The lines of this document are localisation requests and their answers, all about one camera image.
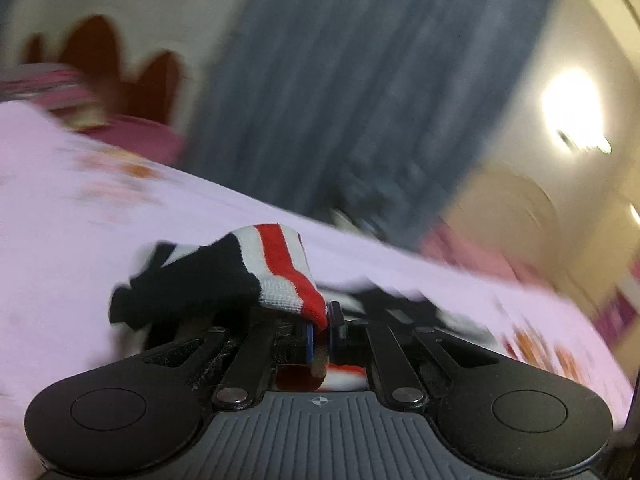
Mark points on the black white red striped sock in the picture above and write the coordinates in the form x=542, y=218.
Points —
x=215, y=280

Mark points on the white and red headboard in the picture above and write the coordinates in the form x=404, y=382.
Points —
x=95, y=50

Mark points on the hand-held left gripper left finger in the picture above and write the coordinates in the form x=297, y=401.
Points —
x=310, y=344

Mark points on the floral lilac bed sheet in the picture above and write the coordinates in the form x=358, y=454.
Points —
x=70, y=260

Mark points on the glowing wall lamp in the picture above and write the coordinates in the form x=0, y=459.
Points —
x=575, y=105

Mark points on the patterned pink pillow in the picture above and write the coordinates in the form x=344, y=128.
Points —
x=40, y=87

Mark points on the grey curtain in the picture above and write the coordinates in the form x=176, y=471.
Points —
x=360, y=85

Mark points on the pink cloth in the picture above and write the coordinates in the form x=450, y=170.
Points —
x=480, y=255

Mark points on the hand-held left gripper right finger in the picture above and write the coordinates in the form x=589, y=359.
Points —
x=335, y=331

